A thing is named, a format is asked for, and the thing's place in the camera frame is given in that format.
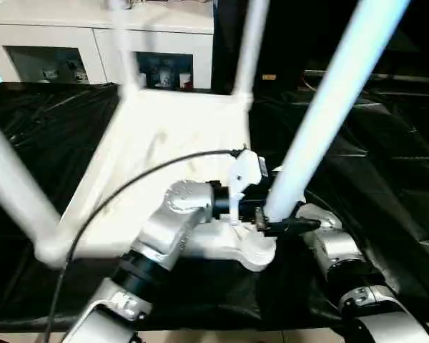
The white plastic table top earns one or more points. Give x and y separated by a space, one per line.
146 125

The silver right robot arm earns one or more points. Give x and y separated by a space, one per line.
336 250

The black mat cloth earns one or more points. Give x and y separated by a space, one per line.
379 160

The small yellow label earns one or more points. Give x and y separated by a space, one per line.
269 77

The black fabric backdrop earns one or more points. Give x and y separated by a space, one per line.
307 28

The white glass door cabinet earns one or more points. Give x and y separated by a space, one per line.
57 25

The grey metal rail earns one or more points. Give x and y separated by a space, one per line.
397 76

